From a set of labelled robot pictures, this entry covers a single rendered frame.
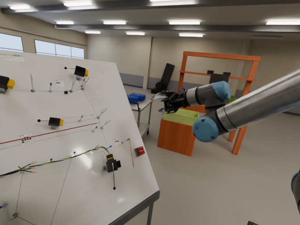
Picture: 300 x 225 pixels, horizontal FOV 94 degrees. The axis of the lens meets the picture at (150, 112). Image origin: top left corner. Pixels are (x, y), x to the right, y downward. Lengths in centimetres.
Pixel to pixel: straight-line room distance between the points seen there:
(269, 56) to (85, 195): 989
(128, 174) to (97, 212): 24
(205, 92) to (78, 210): 78
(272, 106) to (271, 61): 965
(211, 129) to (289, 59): 992
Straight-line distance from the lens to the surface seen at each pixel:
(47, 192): 85
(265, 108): 42
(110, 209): 91
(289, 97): 42
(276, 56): 1012
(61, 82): 102
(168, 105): 66
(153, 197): 104
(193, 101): 60
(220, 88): 56
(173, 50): 1003
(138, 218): 117
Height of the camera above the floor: 164
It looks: 18 degrees down
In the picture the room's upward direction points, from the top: 7 degrees clockwise
